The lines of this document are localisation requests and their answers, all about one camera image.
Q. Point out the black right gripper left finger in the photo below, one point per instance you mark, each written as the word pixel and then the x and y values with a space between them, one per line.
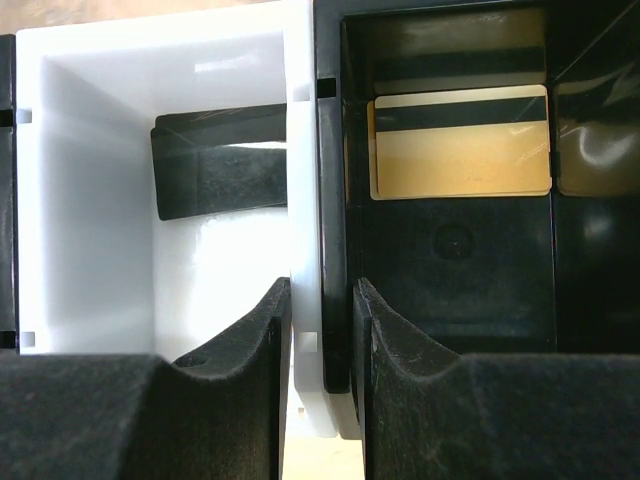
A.
pixel 217 412

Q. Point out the white plastic bin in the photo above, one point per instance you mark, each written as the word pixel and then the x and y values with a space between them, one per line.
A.
pixel 99 270

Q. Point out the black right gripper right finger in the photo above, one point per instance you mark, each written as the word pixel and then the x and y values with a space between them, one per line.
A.
pixel 426 412

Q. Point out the black card in white bin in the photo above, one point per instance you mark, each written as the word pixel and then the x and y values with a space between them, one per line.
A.
pixel 219 161

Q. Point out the black right plastic bin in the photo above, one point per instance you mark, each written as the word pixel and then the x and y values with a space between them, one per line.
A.
pixel 553 273

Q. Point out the gold card with stripe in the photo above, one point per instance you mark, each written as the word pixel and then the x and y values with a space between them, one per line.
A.
pixel 494 105

